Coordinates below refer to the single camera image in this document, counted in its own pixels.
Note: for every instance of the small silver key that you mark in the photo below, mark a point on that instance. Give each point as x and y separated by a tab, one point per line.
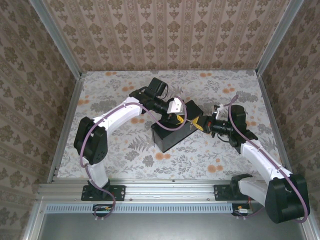
190	126

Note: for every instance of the black box with painting lid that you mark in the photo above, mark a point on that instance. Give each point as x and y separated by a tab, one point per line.
172	138

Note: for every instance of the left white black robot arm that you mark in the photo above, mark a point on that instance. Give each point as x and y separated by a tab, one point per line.
117	117

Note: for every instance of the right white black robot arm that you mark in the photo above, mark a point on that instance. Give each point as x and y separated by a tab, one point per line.
265	160

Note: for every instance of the small circuit board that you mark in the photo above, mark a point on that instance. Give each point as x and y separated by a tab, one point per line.
243	210
102	209

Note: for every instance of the grey metal sheet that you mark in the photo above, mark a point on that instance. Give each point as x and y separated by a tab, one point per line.
162	227

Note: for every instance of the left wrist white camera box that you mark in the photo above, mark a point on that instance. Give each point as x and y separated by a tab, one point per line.
176	106

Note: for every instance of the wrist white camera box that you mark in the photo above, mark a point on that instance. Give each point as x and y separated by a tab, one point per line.
220	110
176	106

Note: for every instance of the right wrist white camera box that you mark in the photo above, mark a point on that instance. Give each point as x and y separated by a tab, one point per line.
220	110

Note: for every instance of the aluminium table side rail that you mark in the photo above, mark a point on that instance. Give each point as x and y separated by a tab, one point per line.
76	100
267	100

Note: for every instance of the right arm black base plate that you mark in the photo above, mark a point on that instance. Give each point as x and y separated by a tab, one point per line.
220	193

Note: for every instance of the aluminium mounting rail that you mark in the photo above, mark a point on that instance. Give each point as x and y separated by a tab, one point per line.
170	190

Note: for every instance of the aluminium frame post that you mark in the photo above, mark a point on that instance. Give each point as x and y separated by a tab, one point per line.
277	37
56	37

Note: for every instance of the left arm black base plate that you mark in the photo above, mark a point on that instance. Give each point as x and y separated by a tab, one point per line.
120	192

